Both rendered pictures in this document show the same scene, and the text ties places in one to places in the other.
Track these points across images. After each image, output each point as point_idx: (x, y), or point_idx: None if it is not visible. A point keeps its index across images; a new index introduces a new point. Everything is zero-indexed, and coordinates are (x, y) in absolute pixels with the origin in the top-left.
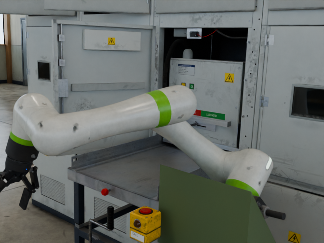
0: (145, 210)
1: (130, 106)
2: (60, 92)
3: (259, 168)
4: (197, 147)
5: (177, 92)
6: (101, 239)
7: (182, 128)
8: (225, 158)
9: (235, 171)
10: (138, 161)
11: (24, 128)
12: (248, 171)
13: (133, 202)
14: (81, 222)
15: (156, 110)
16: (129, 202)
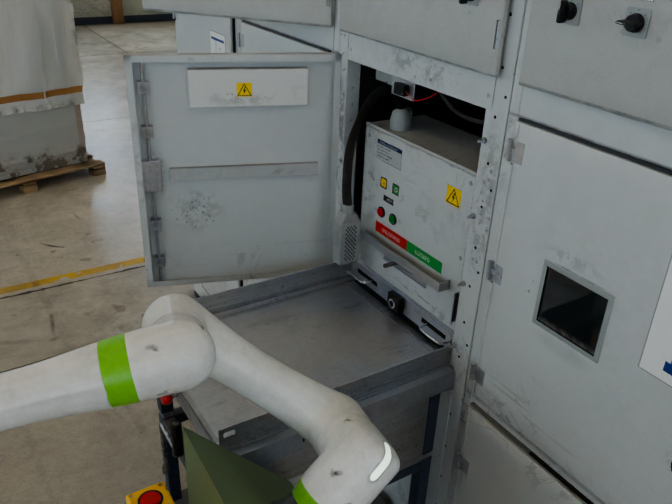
0: (148, 499)
1: (47, 381)
2: (146, 184)
3: (353, 477)
4: (266, 399)
5: (158, 348)
6: (184, 453)
7: (228, 369)
8: (322, 425)
9: (313, 469)
10: (269, 326)
11: None
12: (330, 479)
13: (199, 433)
14: (166, 410)
15: (101, 389)
16: (196, 430)
